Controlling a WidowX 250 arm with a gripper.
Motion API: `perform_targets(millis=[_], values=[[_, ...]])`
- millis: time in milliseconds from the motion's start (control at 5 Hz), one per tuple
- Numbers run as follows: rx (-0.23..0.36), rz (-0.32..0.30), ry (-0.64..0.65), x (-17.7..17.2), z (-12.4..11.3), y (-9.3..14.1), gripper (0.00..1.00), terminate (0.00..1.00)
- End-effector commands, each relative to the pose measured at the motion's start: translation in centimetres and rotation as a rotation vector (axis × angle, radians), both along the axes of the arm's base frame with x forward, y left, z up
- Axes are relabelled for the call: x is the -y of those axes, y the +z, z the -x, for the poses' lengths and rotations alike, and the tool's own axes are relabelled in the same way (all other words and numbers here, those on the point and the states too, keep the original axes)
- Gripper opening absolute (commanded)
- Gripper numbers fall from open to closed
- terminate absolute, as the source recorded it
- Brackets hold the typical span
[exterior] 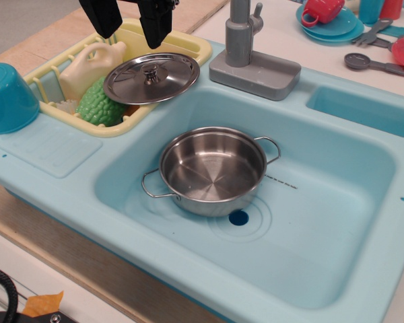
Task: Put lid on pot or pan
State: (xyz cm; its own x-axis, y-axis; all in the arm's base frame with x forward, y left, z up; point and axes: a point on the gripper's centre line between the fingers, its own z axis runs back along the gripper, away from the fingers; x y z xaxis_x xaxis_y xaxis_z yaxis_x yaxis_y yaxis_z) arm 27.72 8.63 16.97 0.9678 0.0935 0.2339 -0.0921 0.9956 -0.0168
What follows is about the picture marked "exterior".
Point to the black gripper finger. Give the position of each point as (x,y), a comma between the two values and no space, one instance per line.
(156,21)
(104,15)

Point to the stainless steel pot lid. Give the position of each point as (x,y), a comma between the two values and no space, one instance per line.
(151,78)

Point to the cream toy detergent bottle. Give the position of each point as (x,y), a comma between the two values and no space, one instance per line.
(93,62)

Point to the yellow dish rack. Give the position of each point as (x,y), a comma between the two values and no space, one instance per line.
(44,80)

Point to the green toy bitter gourd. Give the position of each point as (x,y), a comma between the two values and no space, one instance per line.
(97,108)

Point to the white paper cupcake liner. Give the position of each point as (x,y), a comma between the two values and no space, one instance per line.
(68,106)

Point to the grey toy faucet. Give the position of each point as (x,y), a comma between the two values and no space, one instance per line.
(241,67)

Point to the teal plastic bowl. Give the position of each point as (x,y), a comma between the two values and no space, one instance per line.
(18,105)

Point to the red toy cup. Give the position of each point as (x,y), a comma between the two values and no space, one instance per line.
(391,9)
(320,11)

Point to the teal toy plate top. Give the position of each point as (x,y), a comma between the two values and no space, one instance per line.
(343,23)

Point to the teal toy plate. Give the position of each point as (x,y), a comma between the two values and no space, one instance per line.
(343,23)
(348,37)

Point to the teal toy plate bottom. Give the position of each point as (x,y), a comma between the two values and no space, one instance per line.
(348,37)

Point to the grey toy spoon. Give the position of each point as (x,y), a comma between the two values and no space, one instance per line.
(359,61)

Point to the teal toy cup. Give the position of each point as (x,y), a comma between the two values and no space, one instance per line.
(369,10)

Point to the grey toy fork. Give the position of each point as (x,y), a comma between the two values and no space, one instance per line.
(370,36)

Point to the red toy cup back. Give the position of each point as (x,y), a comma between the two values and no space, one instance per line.
(391,9)

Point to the teal toy utensil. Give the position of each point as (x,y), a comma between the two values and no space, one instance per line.
(395,31)

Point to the orange tape piece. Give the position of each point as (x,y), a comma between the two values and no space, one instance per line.
(40,305)

